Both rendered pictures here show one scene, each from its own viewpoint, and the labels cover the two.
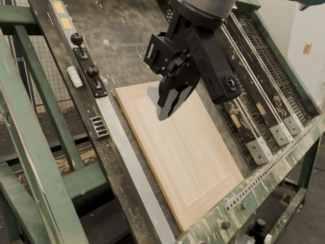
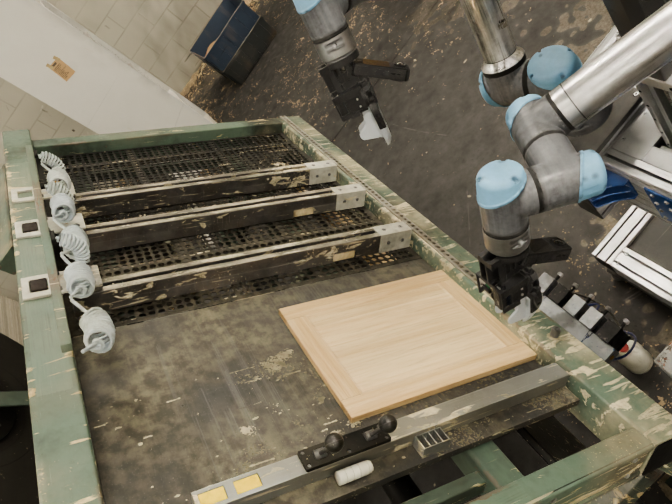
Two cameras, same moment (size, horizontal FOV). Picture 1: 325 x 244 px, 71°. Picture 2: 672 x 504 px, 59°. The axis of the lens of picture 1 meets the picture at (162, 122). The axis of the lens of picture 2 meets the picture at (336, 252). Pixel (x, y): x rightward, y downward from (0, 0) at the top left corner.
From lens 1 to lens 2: 0.98 m
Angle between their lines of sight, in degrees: 36
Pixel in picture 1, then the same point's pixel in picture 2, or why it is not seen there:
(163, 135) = (410, 360)
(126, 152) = (463, 405)
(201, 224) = (528, 331)
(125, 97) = (363, 403)
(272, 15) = not seen: outside the picture
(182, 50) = (519, 271)
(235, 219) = not seen: hidden behind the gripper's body
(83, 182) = (503, 469)
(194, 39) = (532, 258)
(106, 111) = (407, 426)
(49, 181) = (537, 487)
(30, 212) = not seen: outside the picture
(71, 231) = (583, 462)
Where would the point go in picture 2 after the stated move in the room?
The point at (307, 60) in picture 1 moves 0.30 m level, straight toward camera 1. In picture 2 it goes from (85, 79) to (97, 82)
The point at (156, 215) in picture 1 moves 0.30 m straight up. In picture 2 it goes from (533, 379) to (474, 344)
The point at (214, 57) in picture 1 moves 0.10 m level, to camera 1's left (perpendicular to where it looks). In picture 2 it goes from (542, 247) to (544, 301)
